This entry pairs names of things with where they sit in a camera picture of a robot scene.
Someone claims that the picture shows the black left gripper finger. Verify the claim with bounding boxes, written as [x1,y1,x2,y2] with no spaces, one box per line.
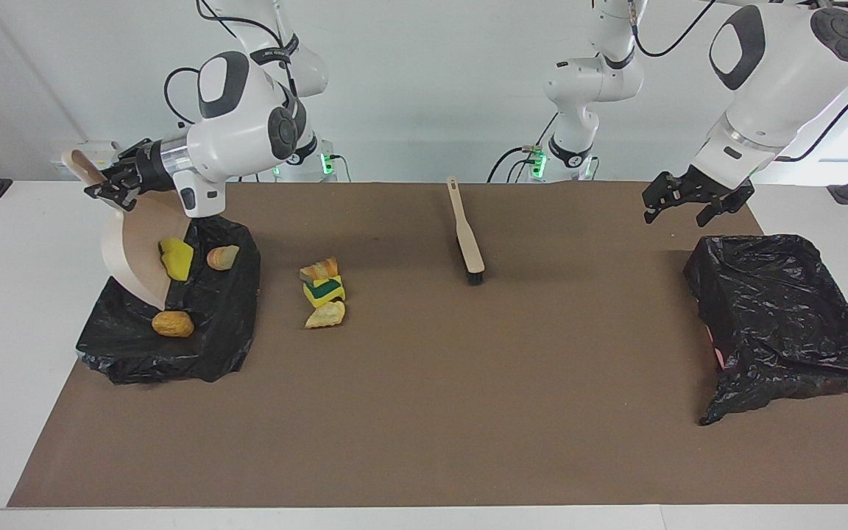
[643,172,687,226]
[695,193,755,228]

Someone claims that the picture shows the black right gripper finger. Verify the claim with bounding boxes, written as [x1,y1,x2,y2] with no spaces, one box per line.
[104,140,146,177]
[85,175,142,215]

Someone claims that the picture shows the beige plastic dustpan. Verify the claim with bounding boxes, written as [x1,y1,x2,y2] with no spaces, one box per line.
[61,149,197,310]

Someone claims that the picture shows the plain yellow sponge piece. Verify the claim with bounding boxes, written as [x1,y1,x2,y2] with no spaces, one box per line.
[158,237,195,282]

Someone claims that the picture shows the brown toy potato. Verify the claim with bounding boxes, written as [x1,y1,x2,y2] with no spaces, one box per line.
[152,310,195,338]

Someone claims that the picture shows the beige brush black bristles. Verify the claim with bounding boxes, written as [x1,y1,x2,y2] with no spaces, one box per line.
[447,177,486,286]

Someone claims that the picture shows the yellow and green sponge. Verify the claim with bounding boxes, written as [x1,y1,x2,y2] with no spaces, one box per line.
[303,276,347,309]

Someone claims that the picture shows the pale yellow chip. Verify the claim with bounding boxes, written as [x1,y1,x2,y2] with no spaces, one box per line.
[305,300,347,330]

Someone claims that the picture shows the black bag over pink bin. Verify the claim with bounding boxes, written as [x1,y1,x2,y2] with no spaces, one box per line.
[683,234,848,427]

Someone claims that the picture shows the black bag lined bin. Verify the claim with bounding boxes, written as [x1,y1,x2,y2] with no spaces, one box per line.
[75,210,262,385]

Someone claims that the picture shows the orange striped toy croissant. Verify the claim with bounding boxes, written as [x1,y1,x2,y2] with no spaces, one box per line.
[299,256,339,284]

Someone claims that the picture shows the brown table mat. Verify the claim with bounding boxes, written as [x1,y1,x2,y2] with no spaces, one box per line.
[7,182,848,509]

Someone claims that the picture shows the white wall socket box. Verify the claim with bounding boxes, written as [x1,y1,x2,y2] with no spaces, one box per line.
[51,141,121,177]

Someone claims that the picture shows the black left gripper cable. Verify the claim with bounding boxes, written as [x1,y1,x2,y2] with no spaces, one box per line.
[629,0,848,164]

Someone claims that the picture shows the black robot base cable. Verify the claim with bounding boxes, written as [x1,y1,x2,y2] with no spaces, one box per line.
[487,110,565,183]

